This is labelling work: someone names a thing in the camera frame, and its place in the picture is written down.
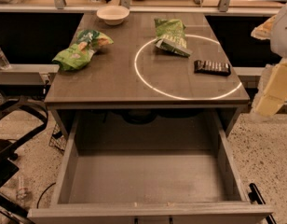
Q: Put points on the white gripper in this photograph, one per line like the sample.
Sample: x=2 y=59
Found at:
x=282 y=34

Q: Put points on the dark chocolate rxbar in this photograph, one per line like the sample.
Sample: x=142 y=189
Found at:
x=212 y=68

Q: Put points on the green jalapeno chip bag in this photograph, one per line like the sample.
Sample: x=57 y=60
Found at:
x=170 y=36

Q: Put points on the green rice chip bag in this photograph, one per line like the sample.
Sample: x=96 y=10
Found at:
x=79 y=54

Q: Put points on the grey cabinet with open drawer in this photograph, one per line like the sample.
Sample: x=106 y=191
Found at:
x=147 y=135

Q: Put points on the white paper bowl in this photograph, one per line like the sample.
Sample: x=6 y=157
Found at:
x=113 y=15

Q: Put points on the clear plastic water bottle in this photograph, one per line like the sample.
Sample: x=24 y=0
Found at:
x=4 y=63

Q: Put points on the black office chair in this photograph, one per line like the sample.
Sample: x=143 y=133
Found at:
x=7 y=151

